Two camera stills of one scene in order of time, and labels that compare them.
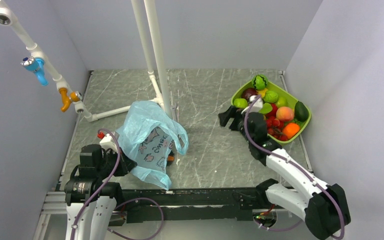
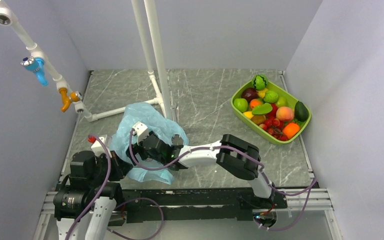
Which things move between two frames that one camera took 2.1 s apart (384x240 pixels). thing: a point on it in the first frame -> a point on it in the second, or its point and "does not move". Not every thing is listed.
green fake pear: (266, 108) does not move
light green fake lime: (282, 101) does not move
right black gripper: (224, 117) -> (138, 149)
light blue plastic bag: (148, 135) does not move
